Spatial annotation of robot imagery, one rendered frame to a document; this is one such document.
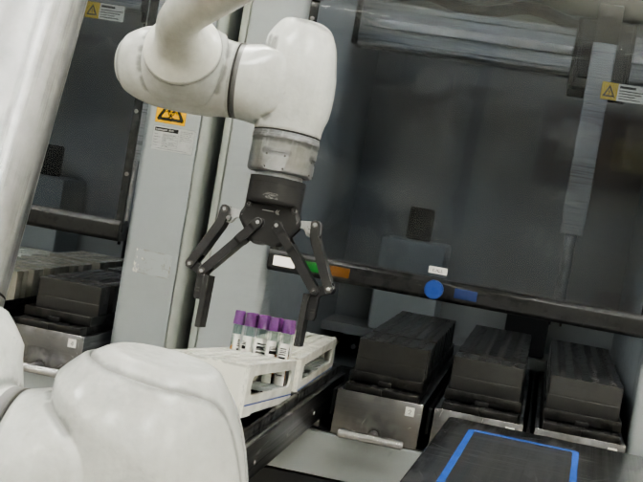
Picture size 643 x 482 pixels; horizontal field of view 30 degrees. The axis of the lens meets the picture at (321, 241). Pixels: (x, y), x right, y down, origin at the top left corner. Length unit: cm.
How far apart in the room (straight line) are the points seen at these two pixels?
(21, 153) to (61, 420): 23
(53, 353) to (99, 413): 115
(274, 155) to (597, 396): 67
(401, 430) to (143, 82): 67
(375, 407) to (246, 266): 32
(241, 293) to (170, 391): 113
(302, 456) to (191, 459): 105
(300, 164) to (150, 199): 51
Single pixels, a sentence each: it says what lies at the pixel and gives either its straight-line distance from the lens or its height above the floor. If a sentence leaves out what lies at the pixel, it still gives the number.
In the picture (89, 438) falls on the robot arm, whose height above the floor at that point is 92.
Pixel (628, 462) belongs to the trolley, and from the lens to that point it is 166.
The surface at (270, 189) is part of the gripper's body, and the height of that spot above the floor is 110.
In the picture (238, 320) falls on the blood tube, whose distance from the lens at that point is 167.
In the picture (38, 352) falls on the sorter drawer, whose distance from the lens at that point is 201.
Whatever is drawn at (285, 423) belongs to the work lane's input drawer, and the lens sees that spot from 160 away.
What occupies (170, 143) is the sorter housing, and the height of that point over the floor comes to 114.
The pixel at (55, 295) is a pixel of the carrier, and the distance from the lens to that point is 207.
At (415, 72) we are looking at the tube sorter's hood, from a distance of 192.
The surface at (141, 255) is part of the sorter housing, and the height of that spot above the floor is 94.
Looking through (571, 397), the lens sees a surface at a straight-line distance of 192.
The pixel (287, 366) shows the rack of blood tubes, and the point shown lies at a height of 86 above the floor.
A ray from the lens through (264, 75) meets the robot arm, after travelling 157.
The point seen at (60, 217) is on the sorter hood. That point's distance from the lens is 205.
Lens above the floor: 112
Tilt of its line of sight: 3 degrees down
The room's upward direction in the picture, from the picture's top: 10 degrees clockwise
